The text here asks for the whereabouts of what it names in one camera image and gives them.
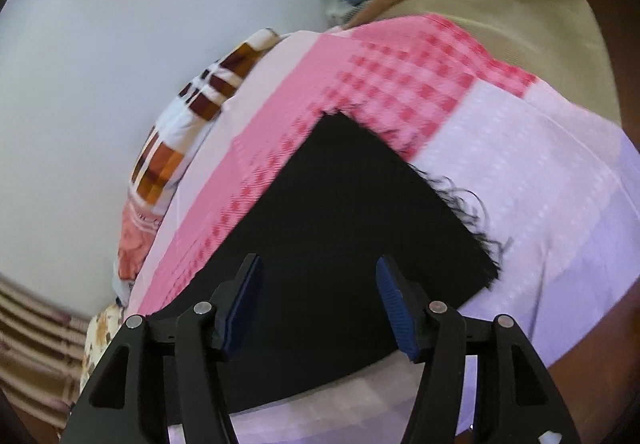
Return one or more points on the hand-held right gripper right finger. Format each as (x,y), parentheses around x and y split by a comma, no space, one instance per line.
(395,299)

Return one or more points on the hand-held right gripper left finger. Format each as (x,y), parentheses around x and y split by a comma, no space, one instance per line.
(245,294)

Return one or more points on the black pants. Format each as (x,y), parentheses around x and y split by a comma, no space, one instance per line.
(325,204)

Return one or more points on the floral cream pillow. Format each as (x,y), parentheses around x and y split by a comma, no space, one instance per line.
(100,339)

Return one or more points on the orange brown checked pillow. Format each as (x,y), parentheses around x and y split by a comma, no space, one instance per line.
(165,154)

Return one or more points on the pink checked bed sheet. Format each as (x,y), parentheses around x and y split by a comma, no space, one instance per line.
(525,174)

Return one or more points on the beige striped curtain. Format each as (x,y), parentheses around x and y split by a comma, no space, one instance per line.
(35,349)

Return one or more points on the beige cloth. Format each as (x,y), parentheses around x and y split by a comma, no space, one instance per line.
(525,24)

